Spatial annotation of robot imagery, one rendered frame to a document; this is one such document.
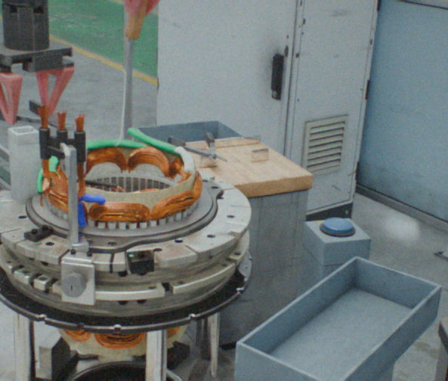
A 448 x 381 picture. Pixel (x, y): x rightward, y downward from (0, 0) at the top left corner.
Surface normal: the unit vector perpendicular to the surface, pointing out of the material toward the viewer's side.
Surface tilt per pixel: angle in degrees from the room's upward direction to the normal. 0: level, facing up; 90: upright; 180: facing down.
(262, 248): 90
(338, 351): 0
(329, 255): 90
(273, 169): 0
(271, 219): 90
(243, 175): 0
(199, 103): 90
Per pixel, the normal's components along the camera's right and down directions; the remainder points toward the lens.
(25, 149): 0.58, 0.33
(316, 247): -0.95, 0.07
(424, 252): 0.05, -0.93
